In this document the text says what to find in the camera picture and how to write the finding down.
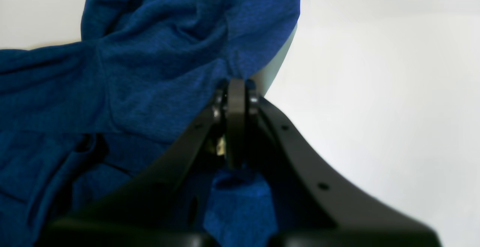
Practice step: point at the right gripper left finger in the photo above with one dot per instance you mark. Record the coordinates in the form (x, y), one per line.
(164, 205)

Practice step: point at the dark blue t-shirt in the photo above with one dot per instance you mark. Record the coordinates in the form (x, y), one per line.
(80, 119)

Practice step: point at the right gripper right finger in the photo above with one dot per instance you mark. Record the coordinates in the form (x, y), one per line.
(314, 205)

